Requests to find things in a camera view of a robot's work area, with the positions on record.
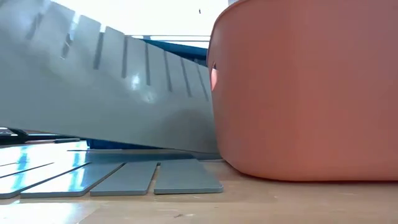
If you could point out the long grey slotted divider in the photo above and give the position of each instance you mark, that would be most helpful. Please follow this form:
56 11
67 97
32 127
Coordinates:
183 177

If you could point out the short grey slotted divider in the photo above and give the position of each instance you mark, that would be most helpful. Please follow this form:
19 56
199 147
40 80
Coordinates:
93 93

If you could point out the long ceiling light fixture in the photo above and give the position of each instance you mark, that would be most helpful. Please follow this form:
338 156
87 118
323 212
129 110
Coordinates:
174 38

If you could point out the orange plastic basket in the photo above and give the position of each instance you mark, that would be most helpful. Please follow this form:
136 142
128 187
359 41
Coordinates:
311 93

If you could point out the large blue plastic bin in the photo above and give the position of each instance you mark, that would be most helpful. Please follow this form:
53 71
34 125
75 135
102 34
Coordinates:
186 51

